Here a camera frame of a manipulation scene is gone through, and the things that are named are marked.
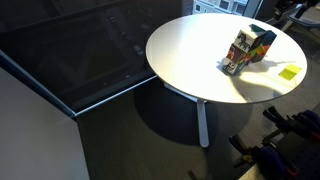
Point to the blue block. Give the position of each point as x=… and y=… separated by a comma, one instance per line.
x=264, y=37

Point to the picture block tower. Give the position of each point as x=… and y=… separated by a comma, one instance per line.
x=240, y=52

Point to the orange block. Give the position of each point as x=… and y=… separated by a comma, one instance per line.
x=259, y=54

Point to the green block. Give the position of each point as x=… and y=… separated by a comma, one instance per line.
x=289, y=72

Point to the white table base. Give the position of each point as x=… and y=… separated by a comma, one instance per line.
x=201, y=115

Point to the black clamp rig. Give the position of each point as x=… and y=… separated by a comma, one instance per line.
x=291, y=152

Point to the grey office chair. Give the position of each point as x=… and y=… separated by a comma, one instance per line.
x=299, y=17

